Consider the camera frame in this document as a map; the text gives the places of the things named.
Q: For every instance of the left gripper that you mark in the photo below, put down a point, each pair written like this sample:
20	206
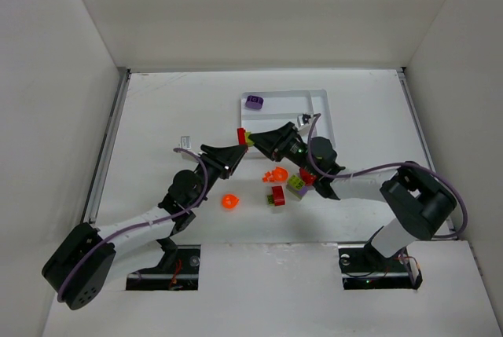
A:
216	159

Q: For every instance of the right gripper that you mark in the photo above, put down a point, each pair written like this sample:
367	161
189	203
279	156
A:
285	142

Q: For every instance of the small lime green lego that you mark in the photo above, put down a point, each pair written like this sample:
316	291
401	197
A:
248	140

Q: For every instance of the small red lego brick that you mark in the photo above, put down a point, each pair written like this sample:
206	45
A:
241	135

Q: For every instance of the orange round lego piece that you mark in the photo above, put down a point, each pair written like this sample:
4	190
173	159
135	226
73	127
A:
229	201

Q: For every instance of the purple round lego brick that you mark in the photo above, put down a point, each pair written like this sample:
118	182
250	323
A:
254	102

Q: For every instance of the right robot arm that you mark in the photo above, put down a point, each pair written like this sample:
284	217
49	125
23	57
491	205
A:
419	201

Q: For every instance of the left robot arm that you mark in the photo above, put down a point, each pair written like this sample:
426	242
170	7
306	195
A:
79	267

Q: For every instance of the orange flower lego piece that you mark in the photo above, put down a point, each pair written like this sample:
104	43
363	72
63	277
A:
277	175

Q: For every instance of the white divided sorting tray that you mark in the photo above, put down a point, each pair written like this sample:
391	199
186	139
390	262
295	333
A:
281	107

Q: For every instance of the green and purple lego stack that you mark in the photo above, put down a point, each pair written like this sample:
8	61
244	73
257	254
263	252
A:
297	186

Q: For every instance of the large red lego block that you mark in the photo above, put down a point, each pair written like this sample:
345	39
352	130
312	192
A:
307	177

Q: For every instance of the red and green lego stack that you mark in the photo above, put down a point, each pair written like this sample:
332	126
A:
276	197

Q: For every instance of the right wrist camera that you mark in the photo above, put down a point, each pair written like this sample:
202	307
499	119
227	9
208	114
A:
304	121

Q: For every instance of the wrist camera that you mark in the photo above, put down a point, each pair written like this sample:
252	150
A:
304	121
185	142

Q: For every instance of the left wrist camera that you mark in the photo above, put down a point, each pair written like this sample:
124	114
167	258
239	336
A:
185	142

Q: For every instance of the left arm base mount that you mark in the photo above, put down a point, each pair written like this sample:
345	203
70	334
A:
177	270

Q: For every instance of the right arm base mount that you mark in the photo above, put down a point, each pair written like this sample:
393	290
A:
362	270

